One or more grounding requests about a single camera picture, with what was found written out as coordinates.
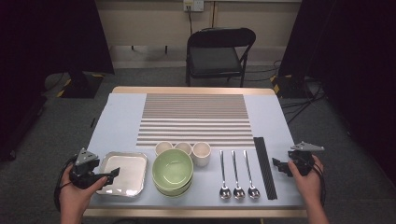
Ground light blue table board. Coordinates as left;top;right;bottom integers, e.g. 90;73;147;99
87;92;305;209

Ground row of black chopsticks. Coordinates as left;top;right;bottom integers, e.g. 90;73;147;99
252;136;278;201

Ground black curtain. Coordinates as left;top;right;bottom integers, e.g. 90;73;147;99
0;0;115;162
277;0;396;188

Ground black wall cable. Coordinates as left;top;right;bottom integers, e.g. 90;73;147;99
186;5;194;35

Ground metal spoon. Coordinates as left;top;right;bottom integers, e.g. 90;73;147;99
219;149;233;201
231;149;247;201
243;149;262;200

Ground black folding chair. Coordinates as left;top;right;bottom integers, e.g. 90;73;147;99
185;27;257;88

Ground square white plate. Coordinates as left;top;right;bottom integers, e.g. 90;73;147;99
95;151;149;198

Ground black floor cables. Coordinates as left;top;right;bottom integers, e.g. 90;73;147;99
242;59;327;125

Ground black stand base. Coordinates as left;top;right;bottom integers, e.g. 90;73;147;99
269;74;309;99
56;69;106;99

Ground white ceramic cup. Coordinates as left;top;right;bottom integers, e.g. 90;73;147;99
154;140;174;157
191;141;212;167
173;141;193;156

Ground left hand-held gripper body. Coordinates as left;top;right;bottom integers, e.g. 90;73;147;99
68;147;108;189

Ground person's left hand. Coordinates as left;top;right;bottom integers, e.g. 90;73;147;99
59;167;108;216

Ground white wall socket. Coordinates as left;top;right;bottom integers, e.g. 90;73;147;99
182;0;205;13

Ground person's right hand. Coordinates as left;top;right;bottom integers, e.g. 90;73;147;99
287;154;325;203

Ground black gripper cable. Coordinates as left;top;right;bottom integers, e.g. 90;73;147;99
311;161;327;208
53;155;78;213

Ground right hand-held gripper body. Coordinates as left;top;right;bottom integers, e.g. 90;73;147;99
288;141;325;176

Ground striped placemat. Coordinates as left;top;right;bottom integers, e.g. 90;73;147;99
135;92;256;147

